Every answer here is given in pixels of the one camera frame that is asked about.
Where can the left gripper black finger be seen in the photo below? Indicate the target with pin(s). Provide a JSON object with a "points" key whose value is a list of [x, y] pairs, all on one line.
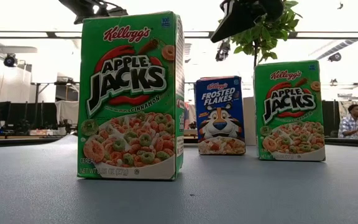
{"points": [[118, 12]]}

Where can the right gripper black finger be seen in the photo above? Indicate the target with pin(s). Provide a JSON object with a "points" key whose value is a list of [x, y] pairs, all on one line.
{"points": [[223, 11], [241, 18]]}

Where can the Apple Jacks cereal box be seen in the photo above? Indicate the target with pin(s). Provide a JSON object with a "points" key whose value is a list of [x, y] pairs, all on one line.
{"points": [[129, 93], [291, 109]]}

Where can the Frosted Flakes cereal box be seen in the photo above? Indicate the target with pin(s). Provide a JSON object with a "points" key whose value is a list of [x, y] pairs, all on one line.
{"points": [[219, 118]]}

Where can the green plant in white pot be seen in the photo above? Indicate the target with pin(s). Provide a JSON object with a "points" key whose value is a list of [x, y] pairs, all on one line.
{"points": [[269, 45]]}

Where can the black ceiling spotlight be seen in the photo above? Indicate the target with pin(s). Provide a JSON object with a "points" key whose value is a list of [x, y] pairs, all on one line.
{"points": [[222, 51], [10, 59]]}

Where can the round black ceiling light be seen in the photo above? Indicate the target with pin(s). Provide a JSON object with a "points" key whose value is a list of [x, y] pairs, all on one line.
{"points": [[334, 57]]}

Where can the small dark ceiling fixture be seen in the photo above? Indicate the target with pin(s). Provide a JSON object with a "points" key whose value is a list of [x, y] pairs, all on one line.
{"points": [[333, 82]]}

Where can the white cloth cover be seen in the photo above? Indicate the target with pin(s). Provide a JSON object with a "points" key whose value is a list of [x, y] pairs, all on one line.
{"points": [[67, 110]]}

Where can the black monitor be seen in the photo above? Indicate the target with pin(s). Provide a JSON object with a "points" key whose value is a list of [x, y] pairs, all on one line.
{"points": [[20, 113]]}

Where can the black room divider panel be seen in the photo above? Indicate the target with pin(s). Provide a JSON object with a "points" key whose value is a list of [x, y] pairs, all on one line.
{"points": [[331, 118]]}

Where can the person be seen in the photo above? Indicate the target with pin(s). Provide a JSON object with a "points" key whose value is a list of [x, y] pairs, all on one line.
{"points": [[350, 124]]}

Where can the blue-grey table mat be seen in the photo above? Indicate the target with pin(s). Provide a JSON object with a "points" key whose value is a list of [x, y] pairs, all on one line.
{"points": [[179, 202]]}

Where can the wooden shelf with black frame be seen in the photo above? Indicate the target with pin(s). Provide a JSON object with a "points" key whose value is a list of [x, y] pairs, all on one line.
{"points": [[191, 133]]}

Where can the black metal table frame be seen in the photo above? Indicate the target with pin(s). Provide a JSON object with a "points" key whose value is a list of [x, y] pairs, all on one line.
{"points": [[353, 142]]}

